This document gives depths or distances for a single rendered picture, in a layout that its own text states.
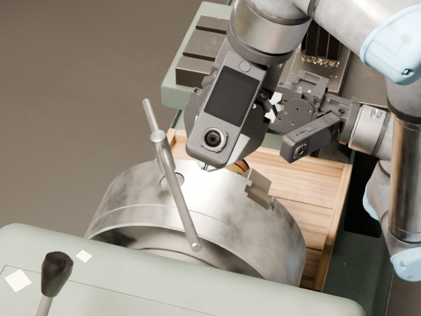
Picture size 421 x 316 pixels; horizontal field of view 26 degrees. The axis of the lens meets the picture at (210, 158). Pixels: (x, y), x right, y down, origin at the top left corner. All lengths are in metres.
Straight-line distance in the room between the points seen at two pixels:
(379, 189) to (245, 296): 0.52
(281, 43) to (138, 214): 0.41
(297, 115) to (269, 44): 0.62
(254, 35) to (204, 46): 0.99
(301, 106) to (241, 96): 0.58
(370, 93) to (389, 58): 0.99
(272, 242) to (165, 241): 0.15
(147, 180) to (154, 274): 0.19
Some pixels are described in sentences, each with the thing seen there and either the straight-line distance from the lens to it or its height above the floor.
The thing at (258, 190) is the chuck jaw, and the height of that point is 1.21.
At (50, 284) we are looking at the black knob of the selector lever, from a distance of 0.95.
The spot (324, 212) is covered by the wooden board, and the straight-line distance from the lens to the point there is 1.67.
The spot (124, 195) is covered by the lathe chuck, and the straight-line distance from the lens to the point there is 1.25.
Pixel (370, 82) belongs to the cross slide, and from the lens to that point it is 1.80.
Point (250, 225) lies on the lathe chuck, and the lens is 1.21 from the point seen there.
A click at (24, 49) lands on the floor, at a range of 3.47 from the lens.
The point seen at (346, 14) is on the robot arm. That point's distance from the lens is 0.80.
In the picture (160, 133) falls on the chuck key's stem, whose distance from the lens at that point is 1.17.
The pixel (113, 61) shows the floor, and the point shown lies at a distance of 3.36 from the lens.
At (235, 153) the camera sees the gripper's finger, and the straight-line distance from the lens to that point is 1.00.
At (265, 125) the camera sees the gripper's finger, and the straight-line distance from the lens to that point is 0.96.
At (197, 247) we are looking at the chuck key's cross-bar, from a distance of 0.98.
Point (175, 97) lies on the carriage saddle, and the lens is 1.85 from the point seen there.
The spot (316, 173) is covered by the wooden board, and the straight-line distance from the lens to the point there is 1.73.
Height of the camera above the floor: 2.14
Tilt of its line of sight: 46 degrees down
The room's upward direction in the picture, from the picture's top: straight up
